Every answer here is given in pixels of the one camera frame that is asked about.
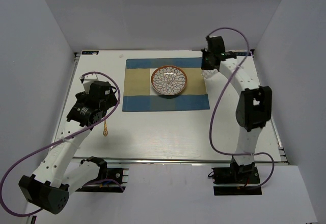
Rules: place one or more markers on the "gold fork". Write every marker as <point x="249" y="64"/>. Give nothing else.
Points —
<point x="105" y="130"/>

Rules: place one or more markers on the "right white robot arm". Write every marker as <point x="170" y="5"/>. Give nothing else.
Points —
<point x="254" y="106"/>

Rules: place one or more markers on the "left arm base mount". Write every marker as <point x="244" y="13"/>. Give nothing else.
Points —
<point x="113" y="181"/>

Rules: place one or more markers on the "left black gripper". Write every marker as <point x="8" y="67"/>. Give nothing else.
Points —
<point x="111" y="100"/>

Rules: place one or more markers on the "blue and tan placemat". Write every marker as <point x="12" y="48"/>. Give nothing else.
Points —
<point x="139" y="94"/>

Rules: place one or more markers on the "patterned ceramic plate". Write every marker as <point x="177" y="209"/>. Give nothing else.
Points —
<point x="169" y="80"/>

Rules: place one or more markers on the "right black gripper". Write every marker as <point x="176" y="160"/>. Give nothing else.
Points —
<point x="204" y="65"/>

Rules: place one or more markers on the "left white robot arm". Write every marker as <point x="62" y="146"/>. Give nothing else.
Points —
<point x="50" y="186"/>

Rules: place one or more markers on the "blue table label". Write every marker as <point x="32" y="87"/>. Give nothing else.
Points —
<point x="243" y="54"/>
<point x="90" y="52"/>

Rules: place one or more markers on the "clear drinking glass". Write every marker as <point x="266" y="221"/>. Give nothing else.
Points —
<point x="207" y="74"/>

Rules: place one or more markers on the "left blue table label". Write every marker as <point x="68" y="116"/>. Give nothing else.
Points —
<point x="90" y="52"/>

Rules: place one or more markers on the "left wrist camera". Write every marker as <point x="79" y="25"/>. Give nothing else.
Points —
<point x="87" y="80"/>

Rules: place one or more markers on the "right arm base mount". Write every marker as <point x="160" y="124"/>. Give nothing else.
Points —
<point x="235" y="180"/>

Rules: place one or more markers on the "right blue table label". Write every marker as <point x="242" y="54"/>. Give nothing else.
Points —
<point x="243" y="54"/>

